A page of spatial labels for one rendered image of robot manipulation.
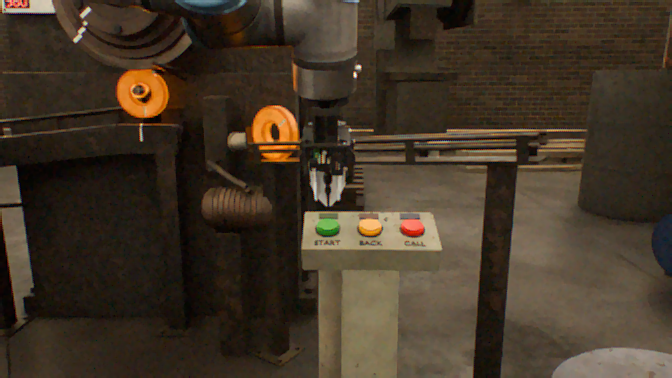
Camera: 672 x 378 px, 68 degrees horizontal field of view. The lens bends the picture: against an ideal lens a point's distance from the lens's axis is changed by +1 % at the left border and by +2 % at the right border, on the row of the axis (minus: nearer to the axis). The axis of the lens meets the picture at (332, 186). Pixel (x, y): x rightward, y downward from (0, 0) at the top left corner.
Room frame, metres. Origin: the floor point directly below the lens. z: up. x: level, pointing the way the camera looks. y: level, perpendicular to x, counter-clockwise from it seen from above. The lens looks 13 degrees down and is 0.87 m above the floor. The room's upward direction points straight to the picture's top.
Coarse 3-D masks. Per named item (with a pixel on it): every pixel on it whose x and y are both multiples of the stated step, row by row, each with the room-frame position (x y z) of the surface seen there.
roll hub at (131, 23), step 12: (72, 0) 1.46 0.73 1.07; (84, 0) 1.47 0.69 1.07; (96, 12) 1.47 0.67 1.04; (108, 12) 1.47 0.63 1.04; (120, 12) 1.47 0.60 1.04; (132, 12) 1.47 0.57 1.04; (144, 12) 1.46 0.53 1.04; (96, 24) 1.46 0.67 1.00; (108, 24) 1.46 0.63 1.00; (120, 24) 1.46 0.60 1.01; (132, 24) 1.46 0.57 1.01; (144, 24) 1.46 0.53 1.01; (156, 24) 1.49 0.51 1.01
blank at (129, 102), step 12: (132, 72) 1.57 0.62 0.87; (144, 72) 1.57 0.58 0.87; (120, 84) 1.57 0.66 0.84; (132, 84) 1.57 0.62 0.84; (156, 84) 1.57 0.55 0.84; (120, 96) 1.57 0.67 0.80; (132, 96) 1.58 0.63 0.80; (156, 96) 1.57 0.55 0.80; (132, 108) 1.57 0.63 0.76; (144, 108) 1.57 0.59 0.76; (156, 108) 1.57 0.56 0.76
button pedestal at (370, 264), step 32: (352, 224) 0.85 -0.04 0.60; (384, 224) 0.85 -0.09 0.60; (320, 256) 0.79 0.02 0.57; (352, 256) 0.79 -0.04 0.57; (384, 256) 0.79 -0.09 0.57; (416, 256) 0.79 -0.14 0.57; (352, 288) 0.80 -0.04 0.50; (384, 288) 0.80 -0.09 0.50; (352, 320) 0.80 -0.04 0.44; (384, 320) 0.80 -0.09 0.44; (352, 352) 0.80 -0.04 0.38; (384, 352) 0.80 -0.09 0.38
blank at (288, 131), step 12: (264, 108) 1.41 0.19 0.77; (276, 108) 1.38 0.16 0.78; (264, 120) 1.40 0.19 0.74; (276, 120) 1.38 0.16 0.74; (288, 120) 1.36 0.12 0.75; (264, 132) 1.41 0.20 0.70; (288, 132) 1.35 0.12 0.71; (264, 156) 1.41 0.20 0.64; (276, 156) 1.38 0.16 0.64; (288, 156) 1.38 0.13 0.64
